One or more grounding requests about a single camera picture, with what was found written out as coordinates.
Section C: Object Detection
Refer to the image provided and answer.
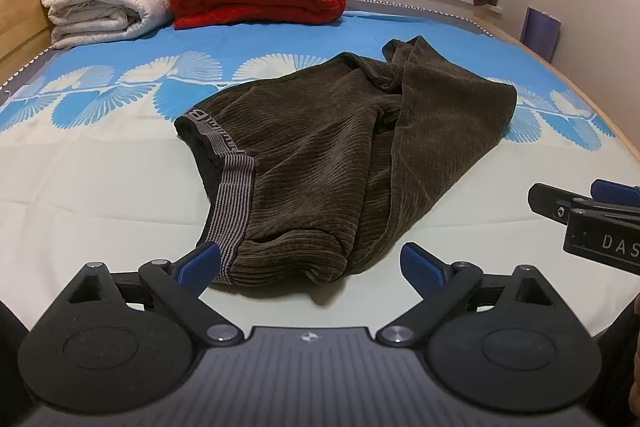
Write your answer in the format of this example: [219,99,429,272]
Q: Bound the dark brown corduroy pants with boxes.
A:
[175,37,518,287]

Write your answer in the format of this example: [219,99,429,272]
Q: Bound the blue white patterned bed sheet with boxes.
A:
[1,13,639,332]

